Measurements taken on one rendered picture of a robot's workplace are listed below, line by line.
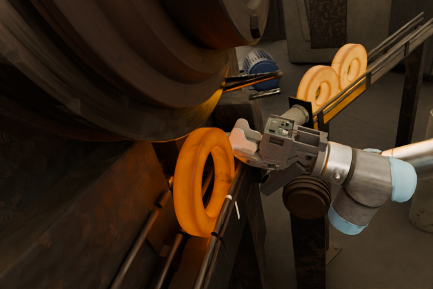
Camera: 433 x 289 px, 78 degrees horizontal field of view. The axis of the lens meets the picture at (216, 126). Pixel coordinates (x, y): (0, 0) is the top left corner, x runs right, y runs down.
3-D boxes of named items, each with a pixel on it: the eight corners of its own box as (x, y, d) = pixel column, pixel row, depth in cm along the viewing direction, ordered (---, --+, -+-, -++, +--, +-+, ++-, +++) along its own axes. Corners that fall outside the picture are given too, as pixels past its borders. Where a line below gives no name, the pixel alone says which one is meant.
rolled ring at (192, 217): (224, 107, 48) (207, 108, 50) (178, 175, 34) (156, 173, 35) (240, 184, 57) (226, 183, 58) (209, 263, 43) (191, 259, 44)
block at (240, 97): (226, 182, 73) (207, 104, 62) (234, 164, 79) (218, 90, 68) (265, 185, 69) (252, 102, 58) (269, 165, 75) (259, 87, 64)
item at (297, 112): (272, 135, 75) (268, 118, 72) (293, 119, 78) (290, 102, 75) (288, 142, 70) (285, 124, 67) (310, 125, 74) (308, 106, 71)
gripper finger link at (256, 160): (238, 139, 55) (279, 150, 53) (236, 145, 56) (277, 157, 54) (232, 152, 51) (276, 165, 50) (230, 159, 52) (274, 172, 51)
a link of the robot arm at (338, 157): (336, 167, 55) (337, 195, 49) (314, 161, 56) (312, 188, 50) (350, 138, 51) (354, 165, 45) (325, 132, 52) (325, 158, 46)
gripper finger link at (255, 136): (222, 109, 56) (265, 121, 54) (219, 132, 59) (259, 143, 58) (218, 117, 54) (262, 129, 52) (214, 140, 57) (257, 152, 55)
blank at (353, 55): (327, 56, 77) (337, 57, 74) (357, 35, 83) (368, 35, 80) (330, 102, 85) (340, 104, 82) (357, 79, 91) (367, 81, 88)
